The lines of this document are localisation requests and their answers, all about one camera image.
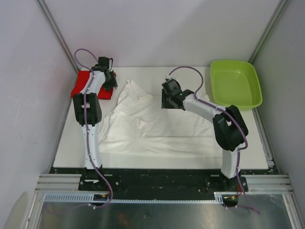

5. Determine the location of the white t shirt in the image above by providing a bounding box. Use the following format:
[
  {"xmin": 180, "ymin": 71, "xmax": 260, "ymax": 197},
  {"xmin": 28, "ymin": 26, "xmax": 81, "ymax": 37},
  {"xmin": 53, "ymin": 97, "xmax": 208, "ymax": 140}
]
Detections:
[{"xmin": 99, "ymin": 80, "xmax": 222, "ymax": 158}]

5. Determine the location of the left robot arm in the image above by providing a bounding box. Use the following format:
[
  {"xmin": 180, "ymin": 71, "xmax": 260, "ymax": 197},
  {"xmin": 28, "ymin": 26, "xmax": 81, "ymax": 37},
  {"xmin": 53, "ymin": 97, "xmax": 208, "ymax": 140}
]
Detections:
[{"xmin": 71, "ymin": 57, "xmax": 118, "ymax": 171}]

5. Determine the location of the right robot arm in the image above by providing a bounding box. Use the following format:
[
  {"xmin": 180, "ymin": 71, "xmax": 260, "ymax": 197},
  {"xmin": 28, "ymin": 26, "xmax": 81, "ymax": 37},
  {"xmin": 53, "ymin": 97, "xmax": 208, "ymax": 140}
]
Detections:
[{"xmin": 162, "ymin": 79, "xmax": 249, "ymax": 191}]

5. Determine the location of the folded red t shirt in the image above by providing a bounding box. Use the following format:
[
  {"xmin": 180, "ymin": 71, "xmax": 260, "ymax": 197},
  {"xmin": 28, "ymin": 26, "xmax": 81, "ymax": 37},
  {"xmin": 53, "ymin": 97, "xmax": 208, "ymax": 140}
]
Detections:
[{"xmin": 71, "ymin": 70, "xmax": 113, "ymax": 100}]

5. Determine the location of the green plastic basin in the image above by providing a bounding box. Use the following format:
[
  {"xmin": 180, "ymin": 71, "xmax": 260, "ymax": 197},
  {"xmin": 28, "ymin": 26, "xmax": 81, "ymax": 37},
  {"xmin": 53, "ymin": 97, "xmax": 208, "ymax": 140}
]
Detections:
[{"xmin": 210, "ymin": 60, "xmax": 263, "ymax": 110}]

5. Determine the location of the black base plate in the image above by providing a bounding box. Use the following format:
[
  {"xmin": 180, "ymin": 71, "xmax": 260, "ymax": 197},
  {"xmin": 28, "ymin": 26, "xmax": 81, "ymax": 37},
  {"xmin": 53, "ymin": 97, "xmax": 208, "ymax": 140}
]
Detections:
[{"xmin": 50, "ymin": 167, "xmax": 248, "ymax": 200}]

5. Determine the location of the aluminium frame rail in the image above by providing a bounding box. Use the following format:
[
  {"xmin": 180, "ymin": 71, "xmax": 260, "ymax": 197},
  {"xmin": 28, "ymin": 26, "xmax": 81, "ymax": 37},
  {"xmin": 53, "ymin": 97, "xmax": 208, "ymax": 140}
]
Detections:
[{"xmin": 244, "ymin": 175, "xmax": 294, "ymax": 195}]

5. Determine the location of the grey slotted cable duct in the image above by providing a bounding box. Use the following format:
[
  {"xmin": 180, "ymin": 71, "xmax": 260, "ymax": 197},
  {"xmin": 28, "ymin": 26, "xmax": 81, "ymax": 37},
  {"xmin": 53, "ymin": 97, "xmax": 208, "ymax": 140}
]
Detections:
[{"xmin": 44, "ymin": 192, "xmax": 231, "ymax": 204}]

